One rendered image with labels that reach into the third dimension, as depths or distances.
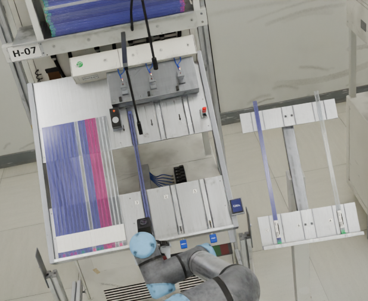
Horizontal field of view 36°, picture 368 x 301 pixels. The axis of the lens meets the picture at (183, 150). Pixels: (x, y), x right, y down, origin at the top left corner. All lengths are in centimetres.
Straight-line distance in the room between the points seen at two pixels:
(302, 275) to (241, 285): 112
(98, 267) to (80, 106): 75
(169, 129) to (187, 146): 60
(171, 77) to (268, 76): 191
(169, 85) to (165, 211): 48
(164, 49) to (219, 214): 66
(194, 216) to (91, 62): 71
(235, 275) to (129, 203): 89
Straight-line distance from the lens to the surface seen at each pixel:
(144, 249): 164
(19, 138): 415
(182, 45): 221
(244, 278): 132
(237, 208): 206
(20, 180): 407
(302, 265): 237
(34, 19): 215
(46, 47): 222
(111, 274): 262
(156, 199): 212
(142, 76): 220
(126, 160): 275
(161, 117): 219
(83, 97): 227
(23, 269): 332
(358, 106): 297
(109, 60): 222
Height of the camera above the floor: 208
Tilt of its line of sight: 32 degrees down
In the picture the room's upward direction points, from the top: 11 degrees counter-clockwise
